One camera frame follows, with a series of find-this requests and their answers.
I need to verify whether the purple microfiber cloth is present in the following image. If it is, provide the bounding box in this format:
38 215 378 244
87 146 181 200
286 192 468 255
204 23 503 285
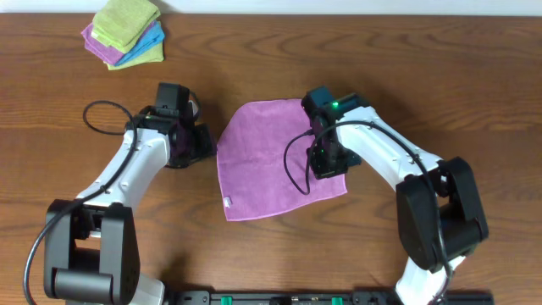
217 99 347 221

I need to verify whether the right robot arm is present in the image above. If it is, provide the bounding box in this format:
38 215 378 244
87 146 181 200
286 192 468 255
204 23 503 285
301 86 494 304

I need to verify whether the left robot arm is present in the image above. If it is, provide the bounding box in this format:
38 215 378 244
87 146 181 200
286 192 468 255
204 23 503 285
39 82 216 304

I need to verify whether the bottom green folded cloth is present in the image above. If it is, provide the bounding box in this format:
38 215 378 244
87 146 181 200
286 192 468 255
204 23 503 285
107 42 164 70

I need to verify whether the green folded cloth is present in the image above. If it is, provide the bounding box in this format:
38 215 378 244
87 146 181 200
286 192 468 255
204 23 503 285
107 42 164 70
91 0 161 53

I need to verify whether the blue folded cloth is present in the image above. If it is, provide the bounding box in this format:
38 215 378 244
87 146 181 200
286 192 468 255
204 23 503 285
114 21 165 67

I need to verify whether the purple folded cloth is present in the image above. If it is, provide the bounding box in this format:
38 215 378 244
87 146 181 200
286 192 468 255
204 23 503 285
80 21 157 66

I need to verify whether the top green folded cloth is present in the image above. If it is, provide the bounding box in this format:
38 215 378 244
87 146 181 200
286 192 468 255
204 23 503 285
91 0 161 53

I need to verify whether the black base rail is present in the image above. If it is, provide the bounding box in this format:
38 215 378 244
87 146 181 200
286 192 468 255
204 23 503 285
167 287 495 305

